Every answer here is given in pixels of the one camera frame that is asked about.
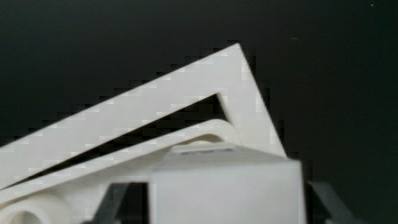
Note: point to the white desk top tray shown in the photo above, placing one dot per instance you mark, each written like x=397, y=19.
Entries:
x=51, y=157

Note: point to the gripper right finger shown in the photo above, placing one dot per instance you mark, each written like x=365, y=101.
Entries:
x=328, y=209

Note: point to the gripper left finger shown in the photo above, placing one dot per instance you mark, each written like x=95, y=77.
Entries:
x=125, y=205

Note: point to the white desk leg with marker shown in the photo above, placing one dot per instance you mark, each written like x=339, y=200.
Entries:
x=223, y=184

